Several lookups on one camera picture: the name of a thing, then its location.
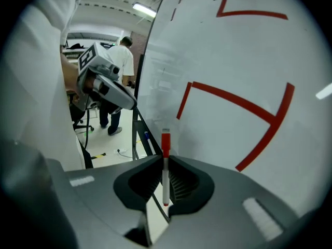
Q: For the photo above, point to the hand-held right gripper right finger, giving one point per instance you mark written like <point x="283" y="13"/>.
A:
<point x="220" y="204"/>

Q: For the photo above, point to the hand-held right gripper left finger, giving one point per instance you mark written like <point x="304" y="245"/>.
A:
<point x="103" y="191"/>

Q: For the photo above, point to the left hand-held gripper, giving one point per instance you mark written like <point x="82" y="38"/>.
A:
<point x="90" y="58"/>

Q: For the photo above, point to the blue cap whiteboard marker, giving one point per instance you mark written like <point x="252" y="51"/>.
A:
<point x="147" y="136"/>

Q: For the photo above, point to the red cap whiteboard marker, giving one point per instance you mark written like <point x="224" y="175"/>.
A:
<point x="166" y="144"/>

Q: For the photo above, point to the person's left forearm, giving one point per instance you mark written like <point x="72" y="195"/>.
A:
<point x="68" y="74"/>

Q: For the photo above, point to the black metal frame bar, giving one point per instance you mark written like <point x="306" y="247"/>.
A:
<point x="141" y="74"/>

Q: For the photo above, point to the large white whiteboard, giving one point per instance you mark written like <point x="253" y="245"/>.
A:
<point x="233" y="48"/>

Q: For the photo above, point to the person's left hand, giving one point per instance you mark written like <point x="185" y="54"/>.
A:
<point x="89" y="82"/>

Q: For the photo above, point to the person's black trousers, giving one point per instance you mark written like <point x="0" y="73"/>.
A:
<point x="88" y="159"/>

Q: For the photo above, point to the yellow black floor strip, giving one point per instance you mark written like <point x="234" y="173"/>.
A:
<point x="99" y="155"/>

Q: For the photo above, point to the black office chair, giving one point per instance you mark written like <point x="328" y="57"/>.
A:
<point x="77" y="113"/>

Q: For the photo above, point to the white power strip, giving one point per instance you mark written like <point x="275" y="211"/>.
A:
<point x="122" y="150"/>

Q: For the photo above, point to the green floor tape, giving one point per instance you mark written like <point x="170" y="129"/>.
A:
<point x="89" y="133"/>

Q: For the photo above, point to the background storage shelving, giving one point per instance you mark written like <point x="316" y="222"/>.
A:
<point x="72" y="51"/>

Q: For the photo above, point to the operator in white coat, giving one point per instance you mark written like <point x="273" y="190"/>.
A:
<point x="31" y="87"/>

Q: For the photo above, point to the ceiling light panel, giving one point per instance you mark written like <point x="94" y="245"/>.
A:
<point x="144" y="9"/>

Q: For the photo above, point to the red tape check mark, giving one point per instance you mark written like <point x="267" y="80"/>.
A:
<point x="249" y="12"/>

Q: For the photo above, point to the red tape bracket mark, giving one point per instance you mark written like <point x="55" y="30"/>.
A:
<point x="283" y="108"/>

